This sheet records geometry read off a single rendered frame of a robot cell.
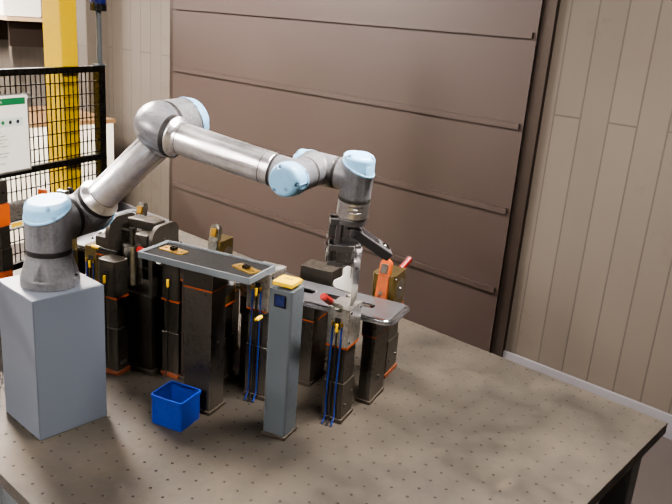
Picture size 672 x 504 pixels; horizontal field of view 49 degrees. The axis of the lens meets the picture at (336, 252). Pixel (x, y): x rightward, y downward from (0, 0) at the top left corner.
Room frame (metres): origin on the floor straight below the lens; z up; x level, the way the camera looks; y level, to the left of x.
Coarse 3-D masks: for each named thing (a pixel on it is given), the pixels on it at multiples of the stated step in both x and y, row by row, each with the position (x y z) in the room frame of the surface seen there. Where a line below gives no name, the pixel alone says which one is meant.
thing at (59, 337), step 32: (0, 288) 1.80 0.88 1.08; (96, 288) 1.82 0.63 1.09; (0, 320) 1.81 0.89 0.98; (32, 320) 1.69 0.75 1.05; (64, 320) 1.75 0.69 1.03; (96, 320) 1.81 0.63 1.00; (32, 352) 1.69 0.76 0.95; (64, 352) 1.74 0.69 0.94; (96, 352) 1.81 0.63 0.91; (32, 384) 1.70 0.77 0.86; (64, 384) 1.74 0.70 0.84; (96, 384) 1.81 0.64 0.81; (32, 416) 1.71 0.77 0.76; (64, 416) 1.74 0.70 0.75; (96, 416) 1.81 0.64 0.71
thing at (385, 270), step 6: (384, 264) 2.21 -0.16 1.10; (390, 264) 2.21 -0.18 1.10; (384, 270) 2.20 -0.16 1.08; (390, 270) 2.21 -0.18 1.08; (378, 276) 2.21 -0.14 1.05; (384, 276) 2.20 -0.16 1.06; (378, 282) 2.21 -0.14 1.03; (384, 282) 2.20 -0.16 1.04; (378, 288) 2.20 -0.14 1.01; (384, 288) 2.19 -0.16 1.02; (378, 294) 2.20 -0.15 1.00; (384, 294) 2.19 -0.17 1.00
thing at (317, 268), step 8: (304, 264) 2.34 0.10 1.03; (312, 264) 2.34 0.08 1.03; (320, 264) 2.35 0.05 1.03; (304, 272) 2.32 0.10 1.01; (312, 272) 2.31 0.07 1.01; (320, 272) 2.30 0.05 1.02; (328, 272) 2.29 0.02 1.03; (336, 272) 2.31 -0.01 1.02; (312, 280) 2.31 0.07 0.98; (320, 280) 2.30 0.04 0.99; (328, 280) 2.29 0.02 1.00
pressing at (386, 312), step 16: (80, 240) 2.50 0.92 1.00; (304, 288) 2.19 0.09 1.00; (320, 288) 2.20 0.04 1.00; (304, 304) 2.07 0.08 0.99; (320, 304) 2.05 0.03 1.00; (368, 304) 2.10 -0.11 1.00; (384, 304) 2.10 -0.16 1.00; (400, 304) 2.11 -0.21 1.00; (368, 320) 1.98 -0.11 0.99; (384, 320) 1.97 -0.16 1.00
